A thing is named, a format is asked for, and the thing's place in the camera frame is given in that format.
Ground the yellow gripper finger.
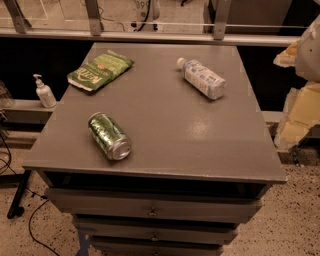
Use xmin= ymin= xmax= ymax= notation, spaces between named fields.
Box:
xmin=274 ymin=81 xmax=320 ymax=149
xmin=273 ymin=40 xmax=299 ymax=68

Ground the green soda can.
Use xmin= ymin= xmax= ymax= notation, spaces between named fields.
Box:
xmin=88 ymin=112 xmax=131 ymax=160

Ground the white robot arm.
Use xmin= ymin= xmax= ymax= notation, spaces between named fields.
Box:
xmin=273 ymin=15 xmax=320 ymax=151

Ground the white plastic bottle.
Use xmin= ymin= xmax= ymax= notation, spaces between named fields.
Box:
xmin=176 ymin=58 xmax=226 ymax=100

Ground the green chip bag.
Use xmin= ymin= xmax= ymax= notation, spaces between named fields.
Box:
xmin=67 ymin=50 xmax=134 ymax=92

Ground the white pump dispenser bottle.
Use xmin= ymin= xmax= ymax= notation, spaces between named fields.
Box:
xmin=33 ymin=74 xmax=57 ymax=108

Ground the grey metal railing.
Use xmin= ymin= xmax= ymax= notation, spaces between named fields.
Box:
xmin=0 ymin=0 xmax=320 ymax=48

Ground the black stand leg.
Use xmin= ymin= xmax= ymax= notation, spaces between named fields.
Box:
xmin=7 ymin=170 xmax=31 ymax=219

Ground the black floor cable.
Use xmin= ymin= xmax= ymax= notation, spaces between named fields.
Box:
xmin=0 ymin=133 xmax=61 ymax=256

